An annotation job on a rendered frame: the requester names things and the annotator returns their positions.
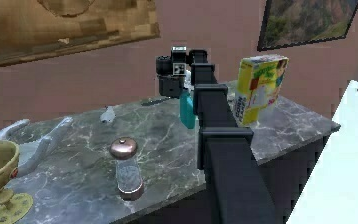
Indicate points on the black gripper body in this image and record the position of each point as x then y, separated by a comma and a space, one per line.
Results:
169, 85

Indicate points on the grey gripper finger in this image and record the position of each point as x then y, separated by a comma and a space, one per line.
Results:
153, 101

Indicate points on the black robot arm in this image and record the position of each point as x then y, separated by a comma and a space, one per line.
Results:
234, 173

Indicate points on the teal spray bottle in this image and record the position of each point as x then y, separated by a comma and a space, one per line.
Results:
187, 111

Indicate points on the small white bulb-shaped object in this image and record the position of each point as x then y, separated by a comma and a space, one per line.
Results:
107, 115

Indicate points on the glass shaker copper lid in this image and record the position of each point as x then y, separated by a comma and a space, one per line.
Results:
129, 175

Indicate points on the dark counter with marble top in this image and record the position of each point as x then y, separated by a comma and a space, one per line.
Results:
87, 160

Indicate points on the yellow cereal box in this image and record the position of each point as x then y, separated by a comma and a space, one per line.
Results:
260, 90

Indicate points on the brown wooden framed picture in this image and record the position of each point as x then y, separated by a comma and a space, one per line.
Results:
53, 30

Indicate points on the black framed landscape picture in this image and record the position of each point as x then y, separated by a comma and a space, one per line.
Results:
303, 20

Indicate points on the golden goblet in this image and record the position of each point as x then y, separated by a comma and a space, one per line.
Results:
0, 163

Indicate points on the white fridge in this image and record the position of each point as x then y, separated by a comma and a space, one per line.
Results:
340, 166

